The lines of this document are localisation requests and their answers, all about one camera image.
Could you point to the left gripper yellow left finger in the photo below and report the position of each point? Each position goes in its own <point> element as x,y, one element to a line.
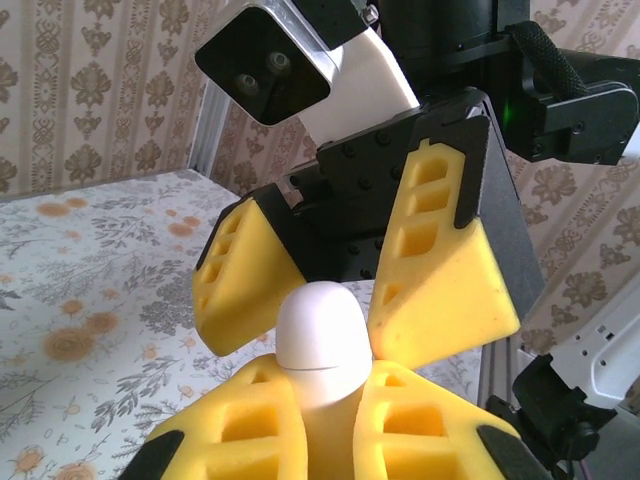
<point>240,440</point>

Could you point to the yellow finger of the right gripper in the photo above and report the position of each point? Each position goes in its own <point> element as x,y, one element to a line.
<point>245,300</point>
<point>450,300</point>

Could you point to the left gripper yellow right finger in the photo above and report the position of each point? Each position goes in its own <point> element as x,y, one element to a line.
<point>430,435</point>

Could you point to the white earbud charging case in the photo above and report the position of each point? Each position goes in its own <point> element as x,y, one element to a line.
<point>325,340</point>

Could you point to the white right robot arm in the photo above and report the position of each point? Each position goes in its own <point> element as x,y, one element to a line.
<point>600,350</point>

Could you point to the floral patterned table cover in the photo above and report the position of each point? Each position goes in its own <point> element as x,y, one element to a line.
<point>75,280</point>

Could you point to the aluminium side rail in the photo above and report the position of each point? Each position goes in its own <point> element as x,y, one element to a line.
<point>505,372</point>

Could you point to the aluminium frame post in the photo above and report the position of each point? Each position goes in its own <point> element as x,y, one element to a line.
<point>212,130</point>

